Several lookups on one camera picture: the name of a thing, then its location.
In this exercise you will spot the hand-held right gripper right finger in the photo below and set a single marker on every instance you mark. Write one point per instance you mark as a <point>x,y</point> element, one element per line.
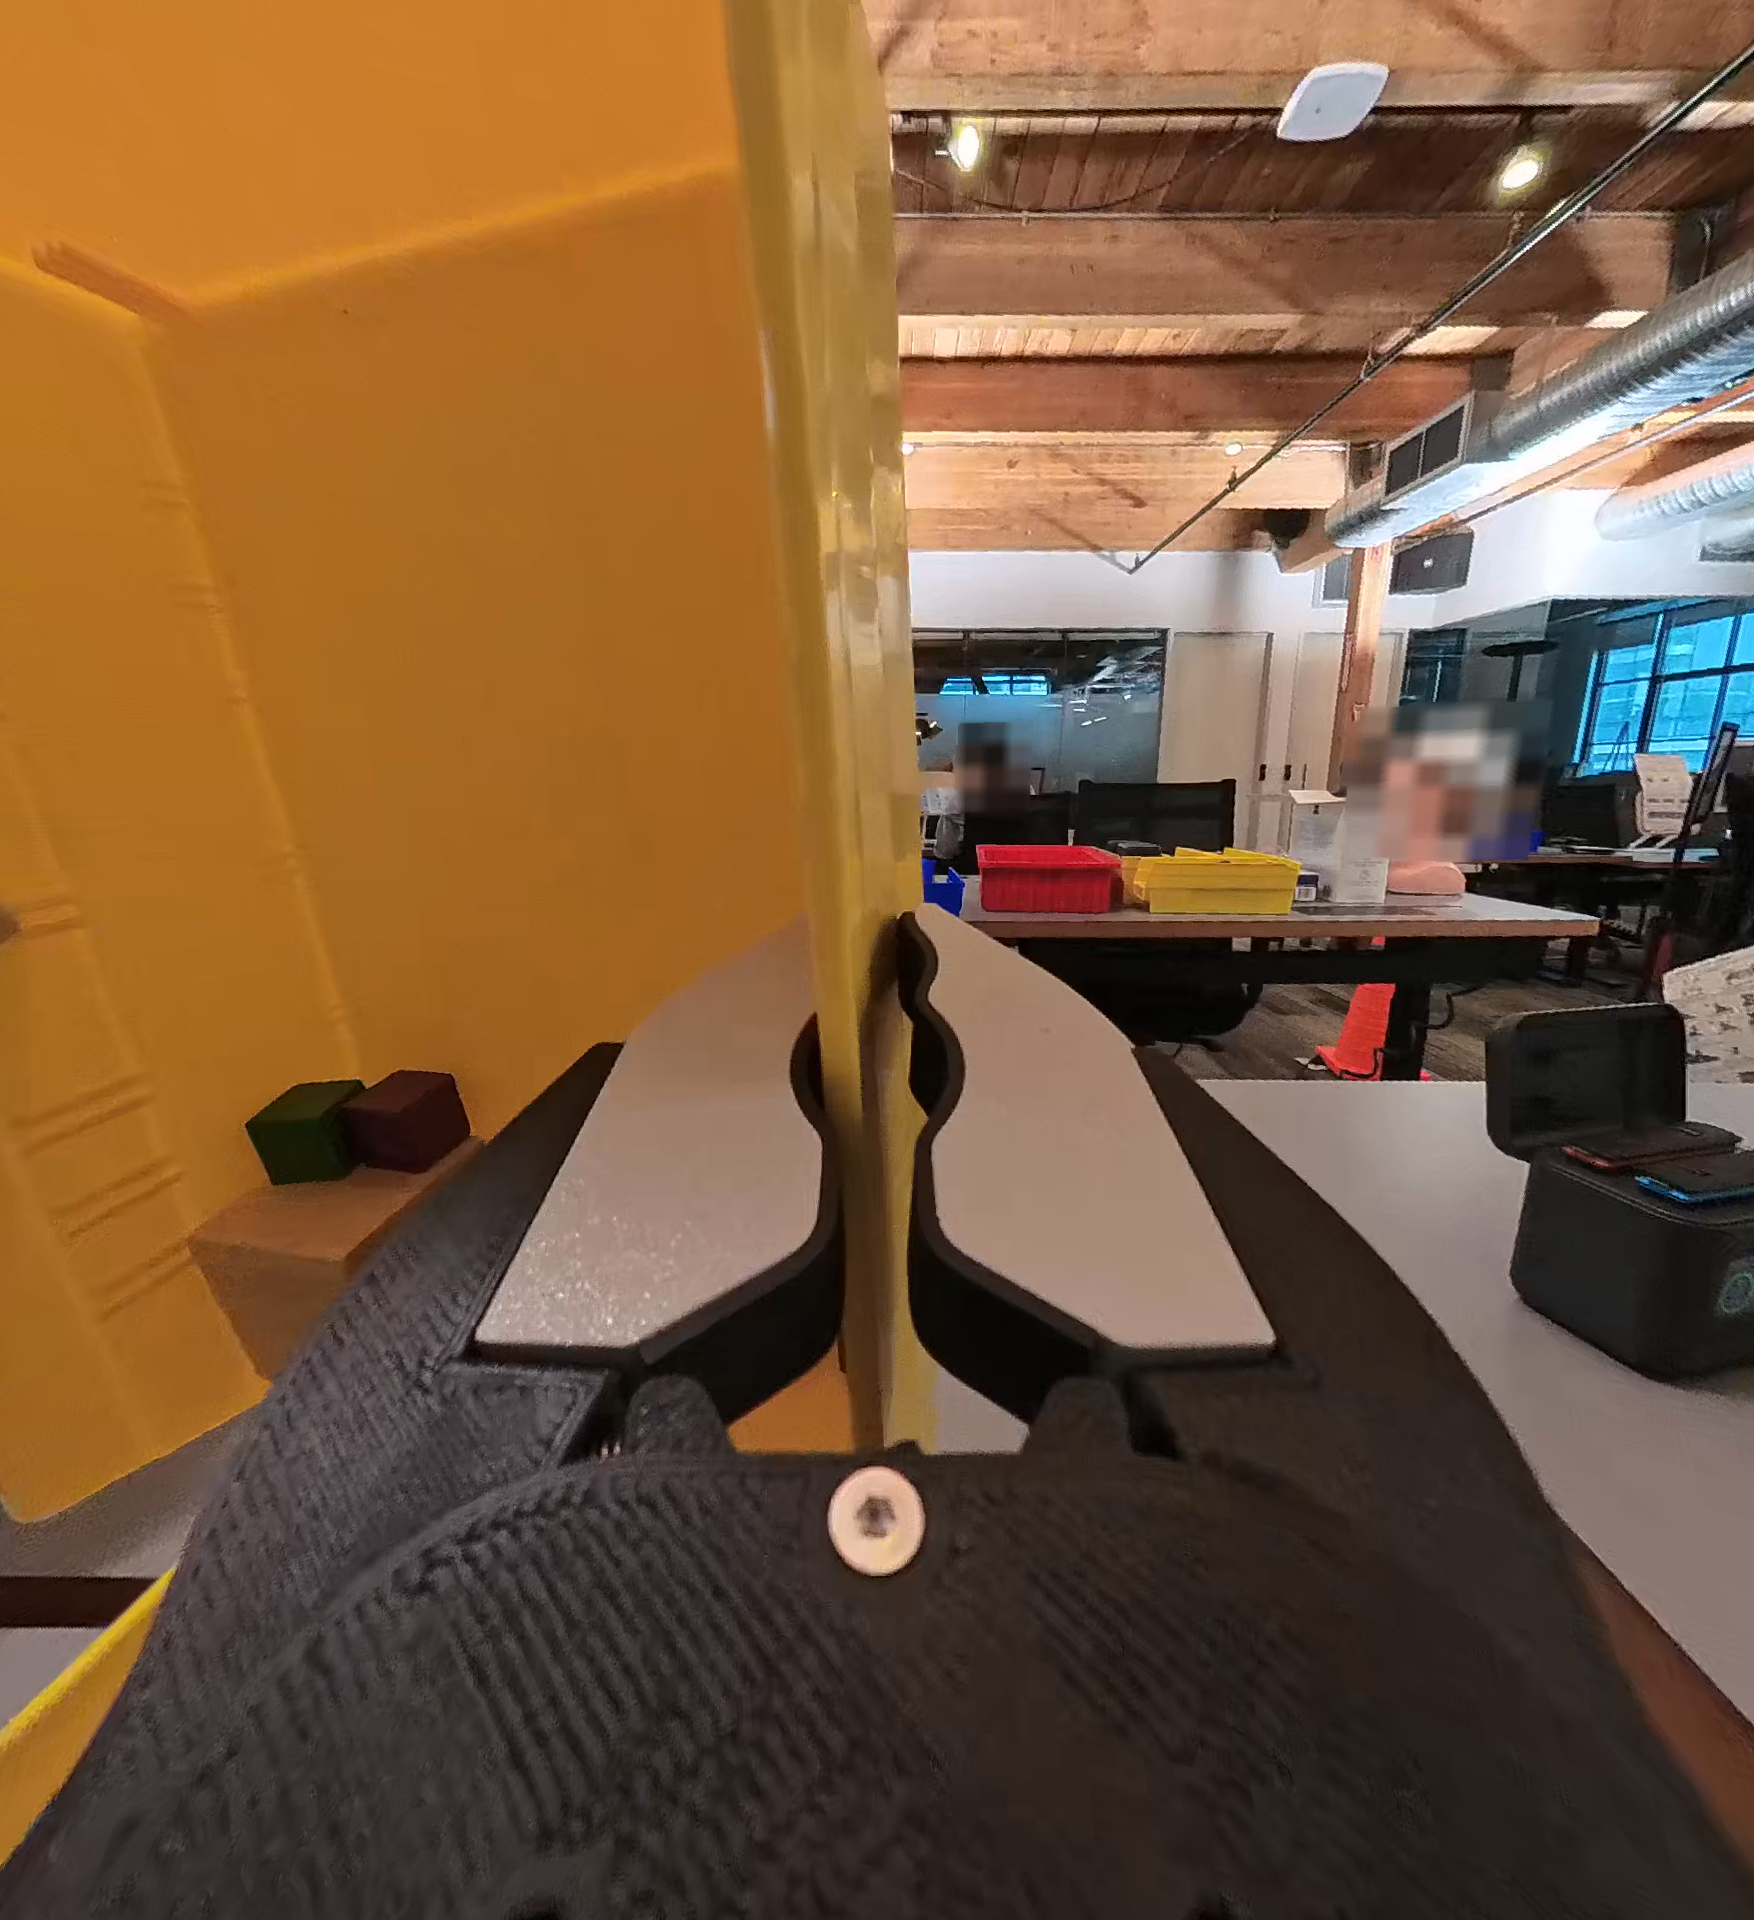
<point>1088,1201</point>

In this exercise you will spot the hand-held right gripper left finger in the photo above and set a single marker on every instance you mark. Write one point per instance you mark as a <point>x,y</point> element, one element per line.
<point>668,1201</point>

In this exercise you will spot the pile of wooden cubes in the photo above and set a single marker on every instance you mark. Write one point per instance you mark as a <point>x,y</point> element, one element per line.
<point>307,1245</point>

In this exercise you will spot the white cardboard box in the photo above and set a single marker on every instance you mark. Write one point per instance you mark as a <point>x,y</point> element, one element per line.
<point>1327,855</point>

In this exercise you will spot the black office chair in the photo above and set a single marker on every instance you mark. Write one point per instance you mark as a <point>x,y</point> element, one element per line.
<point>1155,818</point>
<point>1191,998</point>

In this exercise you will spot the red plastic bin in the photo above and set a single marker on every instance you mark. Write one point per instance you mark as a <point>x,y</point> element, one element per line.
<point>1048,883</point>

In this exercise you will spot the orange traffic cone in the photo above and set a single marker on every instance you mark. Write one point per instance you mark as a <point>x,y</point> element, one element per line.
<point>1370,1035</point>

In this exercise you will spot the yellow plastic bin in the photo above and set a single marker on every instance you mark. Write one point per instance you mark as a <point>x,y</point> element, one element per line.
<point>1214,886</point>

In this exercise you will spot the blue plastic bin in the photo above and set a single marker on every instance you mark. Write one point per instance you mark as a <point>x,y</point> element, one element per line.
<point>946,888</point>

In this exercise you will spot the grey office desk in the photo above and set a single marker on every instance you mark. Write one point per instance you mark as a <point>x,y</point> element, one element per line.
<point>1417,913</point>

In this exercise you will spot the black charging case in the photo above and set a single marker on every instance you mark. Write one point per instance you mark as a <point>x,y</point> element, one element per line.
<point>1641,1276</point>

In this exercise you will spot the printed paper leaflet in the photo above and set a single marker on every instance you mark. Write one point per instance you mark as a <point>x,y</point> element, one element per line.
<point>1741,1021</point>

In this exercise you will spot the round ceiling light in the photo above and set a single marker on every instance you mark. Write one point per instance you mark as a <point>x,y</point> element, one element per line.
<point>1518,168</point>
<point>964,147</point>

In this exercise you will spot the white ceiling access point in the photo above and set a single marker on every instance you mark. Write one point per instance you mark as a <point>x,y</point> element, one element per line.
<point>1334,102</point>

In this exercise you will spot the silver ventilation duct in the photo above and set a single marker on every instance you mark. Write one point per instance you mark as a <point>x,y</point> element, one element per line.
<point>1641,354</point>
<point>1716,489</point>

